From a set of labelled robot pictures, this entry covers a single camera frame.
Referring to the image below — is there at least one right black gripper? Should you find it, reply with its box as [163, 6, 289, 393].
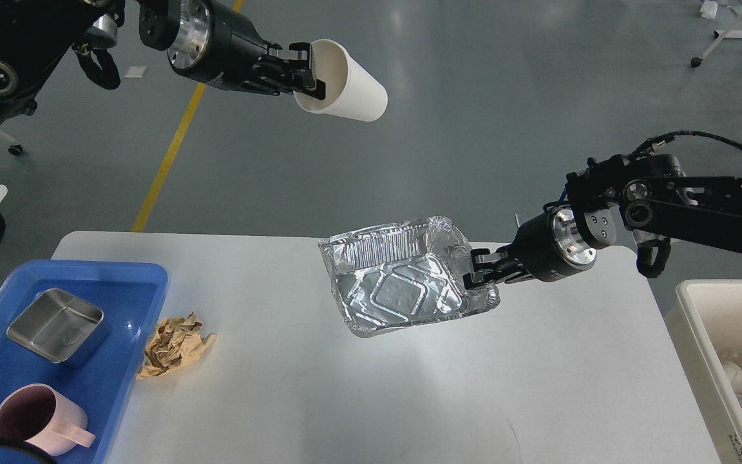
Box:
[463, 206, 598, 290]

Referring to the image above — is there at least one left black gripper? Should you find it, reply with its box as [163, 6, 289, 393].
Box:
[167, 1, 327, 101]

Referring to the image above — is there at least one white paper cup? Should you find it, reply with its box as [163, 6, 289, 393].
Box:
[293, 39, 388, 122]

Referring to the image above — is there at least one aluminium foil tray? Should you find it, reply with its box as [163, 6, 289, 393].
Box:
[318, 215, 500, 338]

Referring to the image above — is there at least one brown paper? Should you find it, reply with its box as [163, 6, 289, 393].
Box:
[135, 312, 217, 381]

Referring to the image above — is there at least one small stainless steel tray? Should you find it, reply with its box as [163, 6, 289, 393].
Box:
[6, 287, 111, 368]

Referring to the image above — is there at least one pink mug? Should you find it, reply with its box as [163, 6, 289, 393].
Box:
[0, 383, 97, 456]

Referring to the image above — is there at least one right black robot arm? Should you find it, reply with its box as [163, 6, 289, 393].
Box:
[463, 130, 742, 290]

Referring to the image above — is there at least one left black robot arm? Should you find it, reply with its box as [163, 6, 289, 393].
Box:
[0, 1, 335, 125]

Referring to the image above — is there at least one white bin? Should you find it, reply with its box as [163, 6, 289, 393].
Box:
[663, 280, 742, 463]

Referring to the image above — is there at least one blue plastic tray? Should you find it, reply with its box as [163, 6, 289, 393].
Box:
[0, 260, 168, 463]

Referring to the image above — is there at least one white rolling chair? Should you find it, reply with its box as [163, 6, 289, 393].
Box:
[0, 129, 24, 157]

